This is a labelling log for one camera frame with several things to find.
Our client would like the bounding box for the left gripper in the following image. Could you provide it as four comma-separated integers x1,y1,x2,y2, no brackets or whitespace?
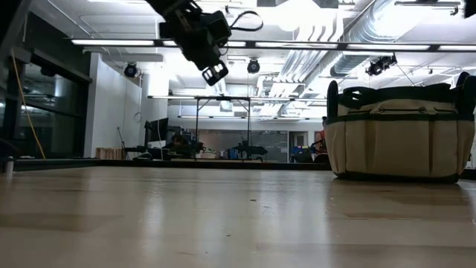
158,10,233,71

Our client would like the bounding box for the green pruning shears black strap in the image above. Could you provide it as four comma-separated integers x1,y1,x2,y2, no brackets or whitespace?
326,79,341,121

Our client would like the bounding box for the beige green-trimmed garden bag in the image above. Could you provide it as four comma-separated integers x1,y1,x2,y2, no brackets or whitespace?
322,70,476,185

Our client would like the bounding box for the ceiling strip light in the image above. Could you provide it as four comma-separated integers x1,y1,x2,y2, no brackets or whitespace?
437,44,476,52
254,41,339,50
346,43,431,51
70,39,155,47
162,39,248,48

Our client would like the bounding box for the black computer monitor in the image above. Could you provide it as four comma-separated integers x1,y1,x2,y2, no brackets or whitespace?
144,117,170,144

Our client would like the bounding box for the person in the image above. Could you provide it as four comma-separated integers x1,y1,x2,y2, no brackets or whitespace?
163,133,204,158
314,129,329,154

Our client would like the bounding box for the distant black machine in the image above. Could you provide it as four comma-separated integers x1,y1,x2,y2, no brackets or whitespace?
232,139,269,162

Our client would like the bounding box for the wooden crate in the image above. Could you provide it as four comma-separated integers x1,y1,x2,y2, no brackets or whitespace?
95,147,126,161

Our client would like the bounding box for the black ceiling spotlight cluster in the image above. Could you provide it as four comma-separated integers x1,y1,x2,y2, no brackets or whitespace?
365,53,398,77

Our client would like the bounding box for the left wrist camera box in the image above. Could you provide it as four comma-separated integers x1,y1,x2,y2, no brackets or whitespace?
201,60,231,88

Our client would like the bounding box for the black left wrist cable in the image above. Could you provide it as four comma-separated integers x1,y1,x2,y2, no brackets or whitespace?
229,10,264,33

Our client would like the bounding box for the silver ventilation duct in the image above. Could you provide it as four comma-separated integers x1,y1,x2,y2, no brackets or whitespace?
329,0,399,77

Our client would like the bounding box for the yellow extension cable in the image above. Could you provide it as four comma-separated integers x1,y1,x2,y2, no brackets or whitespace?
10,48,47,161

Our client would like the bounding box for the small grey cylinder post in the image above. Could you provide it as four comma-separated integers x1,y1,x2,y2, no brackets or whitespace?
3,156,15,178

